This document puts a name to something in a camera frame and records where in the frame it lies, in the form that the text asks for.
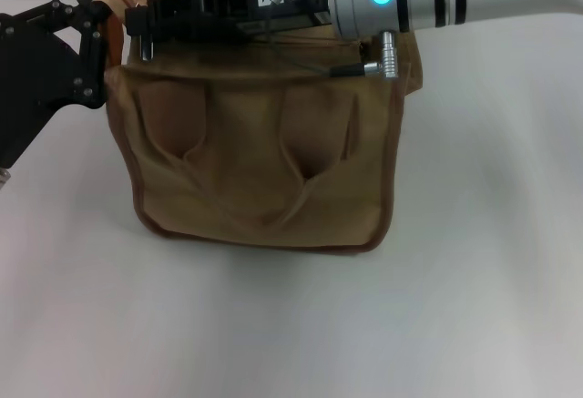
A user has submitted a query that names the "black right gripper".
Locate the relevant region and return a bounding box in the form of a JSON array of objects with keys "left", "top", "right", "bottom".
[{"left": 125, "top": 0, "right": 332, "bottom": 61}]

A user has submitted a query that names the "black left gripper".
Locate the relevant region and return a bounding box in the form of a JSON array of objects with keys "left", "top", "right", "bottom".
[{"left": 0, "top": 0, "right": 108, "bottom": 169}]

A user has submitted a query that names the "khaki fabric food bag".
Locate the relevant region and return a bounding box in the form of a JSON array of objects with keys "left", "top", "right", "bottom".
[{"left": 103, "top": 0, "right": 424, "bottom": 257}]

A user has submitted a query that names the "black cable with silver connector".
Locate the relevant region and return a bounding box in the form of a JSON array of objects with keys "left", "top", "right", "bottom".
[{"left": 261, "top": 5, "right": 398, "bottom": 81}]

